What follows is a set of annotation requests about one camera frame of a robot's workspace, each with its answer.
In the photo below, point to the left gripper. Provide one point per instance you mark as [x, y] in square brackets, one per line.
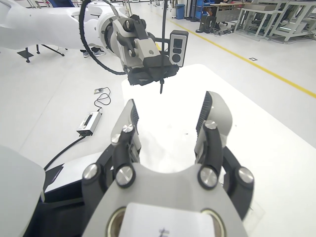
[116, 27]

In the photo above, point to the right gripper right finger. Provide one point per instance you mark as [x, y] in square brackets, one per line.
[213, 146]

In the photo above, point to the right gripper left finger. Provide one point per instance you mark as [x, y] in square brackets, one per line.
[124, 154]

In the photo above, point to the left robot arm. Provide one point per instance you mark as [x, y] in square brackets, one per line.
[42, 28]

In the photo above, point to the silver power adapter box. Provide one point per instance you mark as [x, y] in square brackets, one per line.
[89, 123]

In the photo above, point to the small floor socket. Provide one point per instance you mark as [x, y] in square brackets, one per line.
[98, 91]

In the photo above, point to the blue trash bin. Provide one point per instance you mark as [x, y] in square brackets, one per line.
[180, 11]

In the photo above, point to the black computer tower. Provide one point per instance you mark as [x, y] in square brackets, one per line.
[207, 23]

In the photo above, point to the wooden top desk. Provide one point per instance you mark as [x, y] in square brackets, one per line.
[228, 5]

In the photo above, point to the robot body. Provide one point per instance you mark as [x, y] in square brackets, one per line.
[17, 188]

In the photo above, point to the black floor stand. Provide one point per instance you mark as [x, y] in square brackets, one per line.
[26, 54]

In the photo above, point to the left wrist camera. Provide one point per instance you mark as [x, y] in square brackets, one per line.
[179, 48]

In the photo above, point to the white metal frame workbench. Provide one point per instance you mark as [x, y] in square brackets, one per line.
[291, 20]

